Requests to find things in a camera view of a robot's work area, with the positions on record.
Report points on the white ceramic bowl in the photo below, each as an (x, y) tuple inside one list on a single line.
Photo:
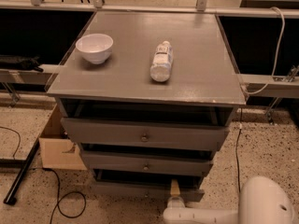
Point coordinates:
[(95, 48)]

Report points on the clear plastic bottle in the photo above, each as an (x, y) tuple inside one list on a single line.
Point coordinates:
[(160, 69)]

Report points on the black cloth on rail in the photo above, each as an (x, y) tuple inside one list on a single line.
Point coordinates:
[(20, 63)]

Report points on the grey bottom drawer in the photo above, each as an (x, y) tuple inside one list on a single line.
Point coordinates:
[(146, 185)]

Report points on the cardboard box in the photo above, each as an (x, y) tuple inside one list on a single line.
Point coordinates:
[(57, 151)]

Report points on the metal rail frame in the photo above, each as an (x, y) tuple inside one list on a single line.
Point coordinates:
[(261, 38)]

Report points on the grey drawer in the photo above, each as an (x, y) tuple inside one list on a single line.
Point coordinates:
[(145, 163), (146, 185), (143, 134)]

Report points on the grey top drawer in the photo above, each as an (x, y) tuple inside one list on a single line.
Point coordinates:
[(143, 134)]

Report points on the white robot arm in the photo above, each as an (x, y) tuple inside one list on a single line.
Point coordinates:
[(261, 201)]

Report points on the grey drawer cabinet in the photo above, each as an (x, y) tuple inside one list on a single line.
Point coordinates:
[(203, 88)]

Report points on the black metal bar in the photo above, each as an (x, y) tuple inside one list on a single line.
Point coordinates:
[(23, 167)]

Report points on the grey middle drawer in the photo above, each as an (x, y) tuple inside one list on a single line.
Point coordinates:
[(145, 163)]

